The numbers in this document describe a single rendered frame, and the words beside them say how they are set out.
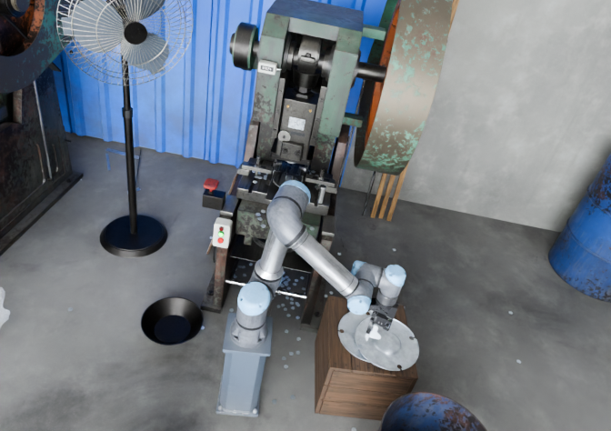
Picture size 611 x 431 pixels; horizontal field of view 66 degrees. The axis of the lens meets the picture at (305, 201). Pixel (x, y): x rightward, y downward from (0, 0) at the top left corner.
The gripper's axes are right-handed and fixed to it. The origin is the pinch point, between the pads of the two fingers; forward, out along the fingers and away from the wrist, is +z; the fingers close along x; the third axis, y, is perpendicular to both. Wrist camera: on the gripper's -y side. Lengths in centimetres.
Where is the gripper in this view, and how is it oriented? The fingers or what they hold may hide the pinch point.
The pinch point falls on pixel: (368, 331)
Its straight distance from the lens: 198.4
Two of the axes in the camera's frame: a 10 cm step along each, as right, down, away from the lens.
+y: 8.9, 3.6, -2.6
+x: 4.2, -4.7, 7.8
